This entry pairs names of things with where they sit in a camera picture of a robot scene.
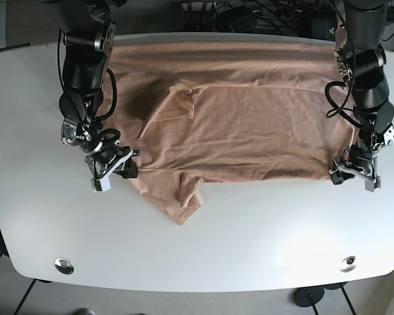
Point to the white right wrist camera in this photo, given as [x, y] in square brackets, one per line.
[100, 184]

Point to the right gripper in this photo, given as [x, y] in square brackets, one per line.
[103, 153]

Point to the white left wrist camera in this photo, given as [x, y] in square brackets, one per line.
[372, 184]

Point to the beige T-shirt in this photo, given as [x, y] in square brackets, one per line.
[224, 112]

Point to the black electronics box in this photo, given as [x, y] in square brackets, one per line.
[317, 27]

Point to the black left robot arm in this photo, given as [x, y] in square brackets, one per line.
[362, 97]

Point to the black round stand base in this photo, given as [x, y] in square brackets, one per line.
[308, 296]

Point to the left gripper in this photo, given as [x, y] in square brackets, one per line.
[359, 161]

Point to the chrome table grommet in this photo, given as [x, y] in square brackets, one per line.
[348, 264]
[63, 266]

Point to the grey sneaker shoe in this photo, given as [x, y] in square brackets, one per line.
[84, 311]

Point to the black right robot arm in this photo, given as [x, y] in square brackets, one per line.
[89, 92]

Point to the black power adapter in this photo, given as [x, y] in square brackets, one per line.
[236, 20]

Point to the right chrome table grommet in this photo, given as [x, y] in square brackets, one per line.
[348, 264]

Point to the left chrome table grommet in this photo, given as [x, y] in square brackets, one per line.
[63, 266]

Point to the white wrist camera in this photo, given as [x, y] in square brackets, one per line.
[100, 184]
[372, 184]

